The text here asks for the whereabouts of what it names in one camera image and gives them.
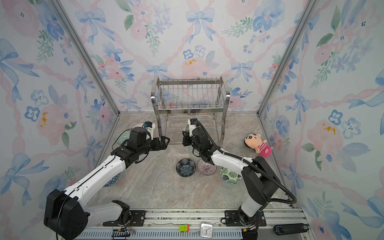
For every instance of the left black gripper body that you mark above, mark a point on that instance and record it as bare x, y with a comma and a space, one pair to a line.
147, 148

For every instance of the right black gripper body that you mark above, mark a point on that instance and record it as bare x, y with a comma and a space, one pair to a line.
189, 142

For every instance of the dark blue flower bowl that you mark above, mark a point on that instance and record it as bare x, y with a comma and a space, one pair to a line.
186, 168

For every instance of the stainless steel dish rack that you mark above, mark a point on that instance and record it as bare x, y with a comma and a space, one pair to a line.
175, 101

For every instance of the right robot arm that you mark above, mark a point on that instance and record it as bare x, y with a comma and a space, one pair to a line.
260, 180

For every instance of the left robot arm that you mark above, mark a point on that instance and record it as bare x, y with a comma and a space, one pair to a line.
67, 212

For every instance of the pale green bowl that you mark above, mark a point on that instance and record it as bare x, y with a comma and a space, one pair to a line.
121, 137

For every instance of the white orange bowl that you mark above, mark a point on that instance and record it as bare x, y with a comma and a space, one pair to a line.
140, 125

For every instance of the pink purple glass bowl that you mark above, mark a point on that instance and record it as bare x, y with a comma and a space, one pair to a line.
206, 169

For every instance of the blue mesh pattern bowl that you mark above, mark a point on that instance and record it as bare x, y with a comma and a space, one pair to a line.
112, 181

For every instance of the green leaf pattern bowl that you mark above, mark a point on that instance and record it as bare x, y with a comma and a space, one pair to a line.
230, 177

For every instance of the plush doll pink shirt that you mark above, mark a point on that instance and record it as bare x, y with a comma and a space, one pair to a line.
261, 147

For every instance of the green orange small block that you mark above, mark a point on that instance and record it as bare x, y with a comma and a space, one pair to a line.
184, 228

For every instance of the small silver alarm clock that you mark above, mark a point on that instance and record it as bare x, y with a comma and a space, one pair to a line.
206, 230

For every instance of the black stapler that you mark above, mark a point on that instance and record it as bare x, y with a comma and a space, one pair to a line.
290, 229

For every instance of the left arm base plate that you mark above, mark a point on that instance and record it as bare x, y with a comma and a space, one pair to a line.
137, 218

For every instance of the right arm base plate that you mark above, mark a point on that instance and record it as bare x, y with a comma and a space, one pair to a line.
232, 219

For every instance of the black connector with wires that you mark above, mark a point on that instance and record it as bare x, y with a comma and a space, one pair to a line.
120, 234

